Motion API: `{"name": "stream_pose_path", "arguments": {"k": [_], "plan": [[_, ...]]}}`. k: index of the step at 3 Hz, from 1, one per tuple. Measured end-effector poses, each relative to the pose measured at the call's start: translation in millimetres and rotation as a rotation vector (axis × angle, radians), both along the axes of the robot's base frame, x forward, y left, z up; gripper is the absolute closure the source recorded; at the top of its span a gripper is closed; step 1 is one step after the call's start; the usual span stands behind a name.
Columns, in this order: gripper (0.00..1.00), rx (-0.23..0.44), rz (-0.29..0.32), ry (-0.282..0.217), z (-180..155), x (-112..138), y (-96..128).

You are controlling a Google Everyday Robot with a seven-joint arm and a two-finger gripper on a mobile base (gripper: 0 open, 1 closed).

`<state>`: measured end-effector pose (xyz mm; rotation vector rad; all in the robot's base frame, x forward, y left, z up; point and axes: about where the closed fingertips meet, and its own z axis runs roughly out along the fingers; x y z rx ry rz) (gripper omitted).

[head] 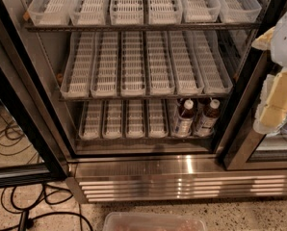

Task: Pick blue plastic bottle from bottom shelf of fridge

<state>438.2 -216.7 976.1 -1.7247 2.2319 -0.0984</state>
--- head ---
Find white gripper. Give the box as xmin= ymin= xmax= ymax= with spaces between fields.
xmin=251 ymin=12 xmax=287 ymax=135

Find brown bottle white cap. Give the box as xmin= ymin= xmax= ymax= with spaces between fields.
xmin=195 ymin=99 xmax=221 ymax=137
xmin=172 ymin=99 xmax=195 ymax=138

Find middle shelf tray six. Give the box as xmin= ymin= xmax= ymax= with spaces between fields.
xmin=193 ymin=31 xmax=233 ymax=94

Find top shelf tray six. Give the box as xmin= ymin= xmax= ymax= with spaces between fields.
xmin=219 ymin=0 xmax=262 ymax=23

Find glass fridge door right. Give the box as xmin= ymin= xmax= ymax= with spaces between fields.
xmin=216 ymin=0 xmax=287 ymax=170

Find glass fridge door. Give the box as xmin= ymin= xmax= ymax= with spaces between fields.
xmin=216 ymin=0 xmax=287 ymax=170
xmin=0 ymin=0 xmax=68 ymax=188

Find middle shelf tray five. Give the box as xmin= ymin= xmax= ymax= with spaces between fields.
xmin=168 ymin=31 xmax=204 ymax=95

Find top shelf tray five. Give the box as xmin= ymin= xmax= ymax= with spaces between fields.
xmin=181 ymin=0 xmax=221 ymax=23

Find middle shelf tray four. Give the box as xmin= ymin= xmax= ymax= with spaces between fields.
xmin=145 ymin=31 xmax=175 ymax=95

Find shelf tray four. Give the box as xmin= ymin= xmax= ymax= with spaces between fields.
xmin=147 ymin=99 xmax=169 ymax=138
xmin=145 ymin=31 xmax=175 ymax=95
xmin=147 ymin=0 xmax=183 ymax=25

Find top shelf tray four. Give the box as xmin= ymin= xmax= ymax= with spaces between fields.
xmin=147 ymin=0 xmax=183 ymax=25

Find bottom shelf tray four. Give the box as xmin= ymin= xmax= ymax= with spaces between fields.
xmin=147 ymin=99 xmax=169 ymax=138

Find stainless steel display fridge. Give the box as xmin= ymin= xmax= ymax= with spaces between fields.
xmin=0 ymin=0 xmax=287 ymax=203

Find middle shelf tray three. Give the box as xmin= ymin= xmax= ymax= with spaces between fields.
xmin=120 ymin=32 xmax=145 ymax=96

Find shelf tray three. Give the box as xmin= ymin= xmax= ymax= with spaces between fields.
xmin=110 ymin=0 xmax=144 ymax=25
xmin=120 ymin=32 xmax=145 ymax=96
xmin=126 ymin=100 xmax=145 ymax=139

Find bottom shelf tray three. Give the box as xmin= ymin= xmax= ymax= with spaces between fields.
xmin=126 ymin=100 xmax=145 ymax=139

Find top shelf tray three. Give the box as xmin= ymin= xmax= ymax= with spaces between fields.
xmin=110 ymin=0 xmax=144 ymax=25

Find bottom shelf tray two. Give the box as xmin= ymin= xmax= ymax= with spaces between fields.
xmin=102 ymin=100 xmax=122 ymax=140

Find shelf tray two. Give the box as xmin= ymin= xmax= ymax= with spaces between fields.
xmin=91 ymin=32 xmax=118 ymax=97
xmin=69 ymin=0 xmax=109 ymax=26
xmin=102 ymin=100 xmax=122 ymax=140

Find middle shelf tray two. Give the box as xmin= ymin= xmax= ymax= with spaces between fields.
xmin=91 ymin=32 xmax=118 ymax=97

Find bottom shelf tray one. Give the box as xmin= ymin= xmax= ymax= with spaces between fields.
xmin=79 ymin=100 xmax=103 ymax=140

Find shelf tray one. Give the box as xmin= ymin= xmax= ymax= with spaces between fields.
xmin=79 ymin=100 xmax=103 ymax=140
xmin=28 ymin=0 xmax=71 ymax=26
xmin=61 ymin=32 xmax=95 ymax=98

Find top shelf tray two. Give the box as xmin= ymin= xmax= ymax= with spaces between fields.
xmin=69 ymin=0 xmax=109 ymax=26

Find middle shelf tray one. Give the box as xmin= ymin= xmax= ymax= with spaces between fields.
xmin=61 ymin=32 xmax=95 ymax=98

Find top shelf tray one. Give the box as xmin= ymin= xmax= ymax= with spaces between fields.
xmin=28 ymin=0 xmax=71 ymax=26

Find glass fridge door left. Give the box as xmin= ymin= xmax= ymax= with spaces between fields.
xmin=0 ymin=0 xmax=68 ymax=188

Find clear plastic container on floor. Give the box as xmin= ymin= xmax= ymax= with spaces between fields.
xmin=102 ymin=212 xmax=208 ymax=231

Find black cables behind glass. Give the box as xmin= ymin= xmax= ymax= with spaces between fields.
xmin=0 ymin=106 xmax=41 ymax=166

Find black cable on floor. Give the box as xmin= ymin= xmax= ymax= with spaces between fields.
xmin=0 ymin=183 xmax=94 ymax=231

